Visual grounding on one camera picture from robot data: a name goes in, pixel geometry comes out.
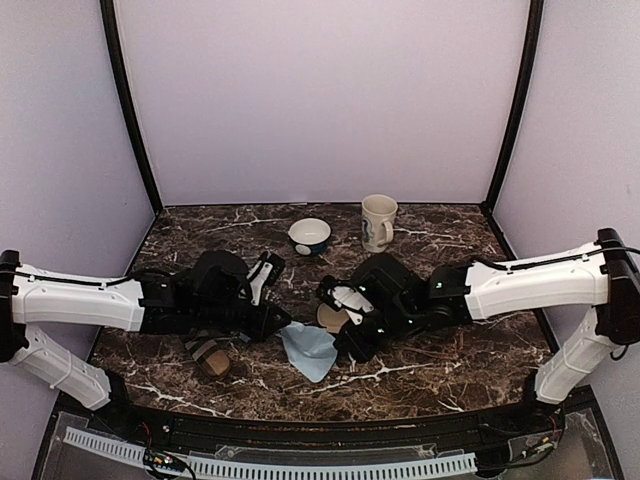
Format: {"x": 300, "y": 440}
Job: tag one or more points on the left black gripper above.
{"x": 264, "y": 328}

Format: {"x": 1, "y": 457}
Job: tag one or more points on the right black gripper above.
{"x": 363, "y": 350}

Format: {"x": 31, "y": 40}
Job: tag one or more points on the black checkered glasses case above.
{"x": 332, "y": 321}

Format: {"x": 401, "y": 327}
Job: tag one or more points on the light blue cloth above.
{"x": 309, "y": 349}

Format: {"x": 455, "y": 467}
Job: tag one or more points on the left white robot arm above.
{"x": 219, "y": 291}

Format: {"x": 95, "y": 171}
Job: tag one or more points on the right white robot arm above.
{"x": 384, "y": 300}

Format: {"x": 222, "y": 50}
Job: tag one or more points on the white and navy bowl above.
{"x": 309, "y": 236}

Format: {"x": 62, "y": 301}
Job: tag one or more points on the white seahorse mug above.
{"x": 378, "y": 216}

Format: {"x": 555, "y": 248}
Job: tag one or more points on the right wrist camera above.
{"x": 340, "y": 296}

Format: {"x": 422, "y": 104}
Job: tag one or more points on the black front rail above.
{"x": 476, "y": 430}

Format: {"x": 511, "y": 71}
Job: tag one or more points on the white slotted cable duct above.
{"x": 195, "y": 466}

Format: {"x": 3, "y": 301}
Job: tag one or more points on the left black frame post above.
{"x": 124, "y": 93}

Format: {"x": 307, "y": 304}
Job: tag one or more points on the black frame post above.
{"x": 124, "y": 93}
{"x": 519, "y": 98}

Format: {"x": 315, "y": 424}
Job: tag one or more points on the right black frame post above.
{"x": 519, "y": 98}

